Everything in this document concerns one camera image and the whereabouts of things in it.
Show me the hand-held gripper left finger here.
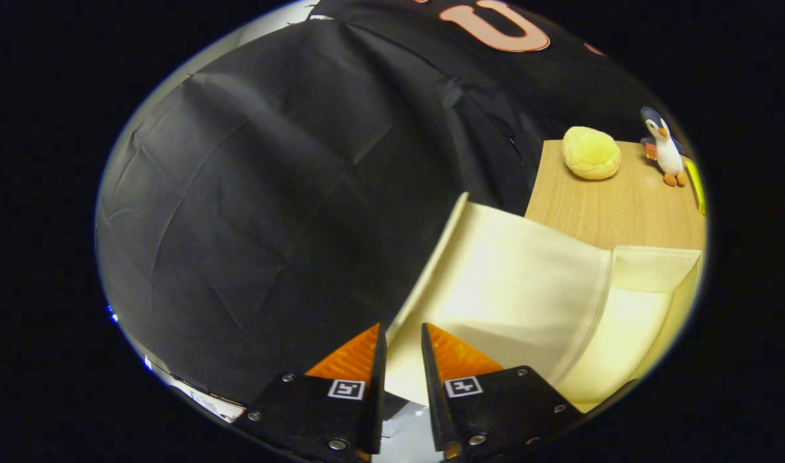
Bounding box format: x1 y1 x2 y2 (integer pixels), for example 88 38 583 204
232 323 388 463

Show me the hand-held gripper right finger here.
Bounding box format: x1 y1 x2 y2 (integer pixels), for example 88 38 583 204
421 323 586 463

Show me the cream fabric storage box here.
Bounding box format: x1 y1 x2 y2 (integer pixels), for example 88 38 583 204
383 192 703 413

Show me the yellow round plush cushion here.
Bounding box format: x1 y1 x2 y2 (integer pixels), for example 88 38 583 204
562 126 622 181

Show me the yellow book with red circle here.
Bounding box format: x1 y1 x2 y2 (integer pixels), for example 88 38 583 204
685 158 707 216

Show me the penguin plush toy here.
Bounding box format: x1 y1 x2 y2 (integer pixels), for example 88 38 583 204
640 106 687 188

